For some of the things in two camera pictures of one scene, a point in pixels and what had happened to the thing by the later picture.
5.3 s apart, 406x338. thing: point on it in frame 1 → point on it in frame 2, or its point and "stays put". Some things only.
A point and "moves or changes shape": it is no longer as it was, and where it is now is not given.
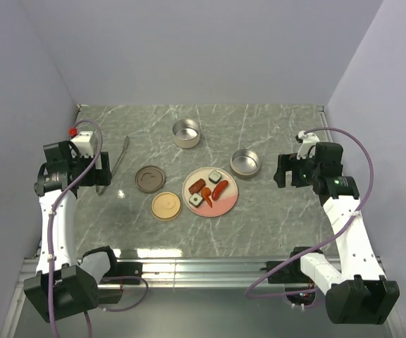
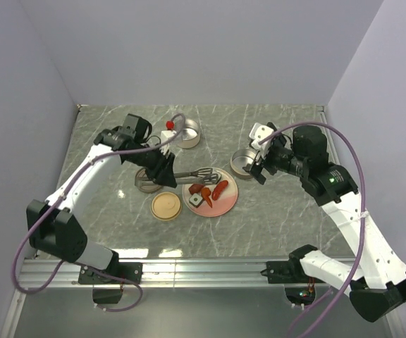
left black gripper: [99, 177] → [163, 171]
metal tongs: [101, 189] moves or changes shape
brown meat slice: [197, 186] stays put
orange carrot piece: [206, 192] stays put
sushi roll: [195, 200] stays put
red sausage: [218, 189] stays put
